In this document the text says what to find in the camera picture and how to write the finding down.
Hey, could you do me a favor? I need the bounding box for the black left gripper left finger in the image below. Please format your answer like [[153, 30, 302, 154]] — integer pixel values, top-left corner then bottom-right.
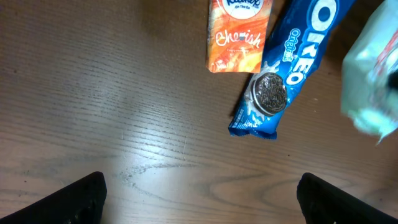
[[1, 171, 107, 224]]

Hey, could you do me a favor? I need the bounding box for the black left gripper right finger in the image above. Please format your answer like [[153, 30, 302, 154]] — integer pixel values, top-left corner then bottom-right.
[[297, 172, 397, 224]]

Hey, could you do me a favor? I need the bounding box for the mint green wipes pack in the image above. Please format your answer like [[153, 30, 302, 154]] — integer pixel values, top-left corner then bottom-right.
[[341, 0, 397, 141]]

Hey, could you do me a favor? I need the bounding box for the blue Oreo cookie pack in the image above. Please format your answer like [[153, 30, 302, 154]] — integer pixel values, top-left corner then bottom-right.
[[228, 0, 355, 139]]

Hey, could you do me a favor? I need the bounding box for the orange snack packet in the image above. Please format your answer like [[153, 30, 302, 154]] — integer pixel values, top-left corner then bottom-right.
[[206, 0, 273, 73]]

